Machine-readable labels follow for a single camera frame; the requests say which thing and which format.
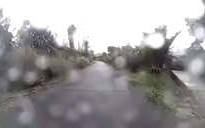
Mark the dark kerb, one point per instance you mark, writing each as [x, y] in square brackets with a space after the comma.
[182, 85]

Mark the tall thin tree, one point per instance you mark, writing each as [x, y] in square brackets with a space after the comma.
[71, 33]

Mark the grey road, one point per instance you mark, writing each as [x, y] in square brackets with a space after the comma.
[201, 91]

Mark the small thin tree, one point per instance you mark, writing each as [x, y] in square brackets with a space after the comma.
[86, 45]

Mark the belt of bushes and trees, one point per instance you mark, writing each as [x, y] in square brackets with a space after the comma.
[153, 56]

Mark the large tree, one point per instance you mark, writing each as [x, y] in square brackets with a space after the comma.
[203, 21]

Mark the grass strip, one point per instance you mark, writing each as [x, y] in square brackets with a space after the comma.
[154, 87]

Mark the grey asphalt path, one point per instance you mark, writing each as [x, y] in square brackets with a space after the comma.
[96, 95]

